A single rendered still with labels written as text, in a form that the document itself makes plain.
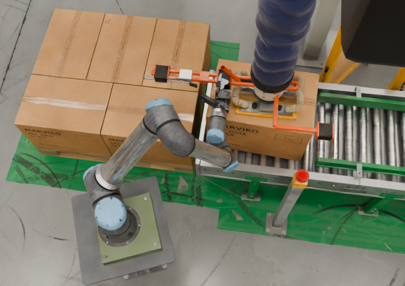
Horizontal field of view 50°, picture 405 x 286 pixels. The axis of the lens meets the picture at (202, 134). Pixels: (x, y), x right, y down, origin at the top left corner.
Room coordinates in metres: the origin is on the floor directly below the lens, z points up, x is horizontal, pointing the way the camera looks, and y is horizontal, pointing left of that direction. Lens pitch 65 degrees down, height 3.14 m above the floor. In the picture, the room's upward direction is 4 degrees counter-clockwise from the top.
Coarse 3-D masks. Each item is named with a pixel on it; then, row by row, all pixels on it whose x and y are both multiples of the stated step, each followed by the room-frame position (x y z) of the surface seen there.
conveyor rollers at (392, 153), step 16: (320, 112) 1.31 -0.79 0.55; (336, 112) 1.30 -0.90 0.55; (352, 112) 1.30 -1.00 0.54; (400, 112) 1.28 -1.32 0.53; (336, 128) 1.18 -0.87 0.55; (352, 128) 1.18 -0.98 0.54; (320, 144) 1.08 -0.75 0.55; (336, 144) 1.07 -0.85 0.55; (352, 144) 1.07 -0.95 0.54; (288, 160) 0.99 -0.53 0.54; (304, 160) 0.98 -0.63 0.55; (352, 160) 0.96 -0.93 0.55; (352, 176) 0.85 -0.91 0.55
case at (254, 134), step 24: (216, 72) 1.41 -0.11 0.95; (240, 96) 1.24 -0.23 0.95; (288, 96) 1.22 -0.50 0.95; (312, 96) 1.21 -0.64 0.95; (240, 120) 1.09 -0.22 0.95; (264, 120) 1.08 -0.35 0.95; (288, 120) 1.07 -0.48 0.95; (312, 120) 1.06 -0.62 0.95; (240, 144) 1.07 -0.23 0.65; (264, 144) 1.03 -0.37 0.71; (288, 144) 1.00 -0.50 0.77
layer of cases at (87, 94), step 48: (48, 48) 1.97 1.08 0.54; (96, 48) 1.94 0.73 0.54; (144, 48) 1.92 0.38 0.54; (192, 48) 1.89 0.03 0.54; (48, 96) 1.56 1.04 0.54; (96, 96) 1.54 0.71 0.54; (144, 96) 1.52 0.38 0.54; (192, 96) 1.49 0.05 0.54; (48, 144) 1.34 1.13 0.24; (96, 144) 1.27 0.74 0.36
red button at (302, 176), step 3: (297, 171) 0.74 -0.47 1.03; (300, 171) 0.73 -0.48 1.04; (303, 171) 0.73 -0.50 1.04; (306, 171) 0.73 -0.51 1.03; (297, 174) 0.72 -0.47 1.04; (300, 174) 0.72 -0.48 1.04; (303, 174) 0.72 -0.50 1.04; (306, 174) 0.72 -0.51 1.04; (297, 177) 0.70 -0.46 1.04; (300, 177) 0.70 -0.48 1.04; (303, 177) 0.70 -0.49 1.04; (306, 177) 0.70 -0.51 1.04; (297, 180) 0.69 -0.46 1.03; (300, 180) 0.69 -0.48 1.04; (303, 180) 0.69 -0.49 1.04; (306, 180) 0.69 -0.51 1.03
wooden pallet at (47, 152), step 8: (200, 120) 1.52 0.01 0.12; (40, 152) 1.37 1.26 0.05; (48, 152) 1.35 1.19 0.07; (56, 152) 1.34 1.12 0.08; (64, 152) 1.36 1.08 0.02; (72, 152) 1.31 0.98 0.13; (96, 160) 1.28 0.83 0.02; (104, 160) 1.28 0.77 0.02; (152, 168) 1.19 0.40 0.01; (160, 168) 1.18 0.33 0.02; (168, 168) 1.18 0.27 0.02; (176, 168) 1.16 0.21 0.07; (184, 168) 1.15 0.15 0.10; (192, 168) 1.13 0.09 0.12
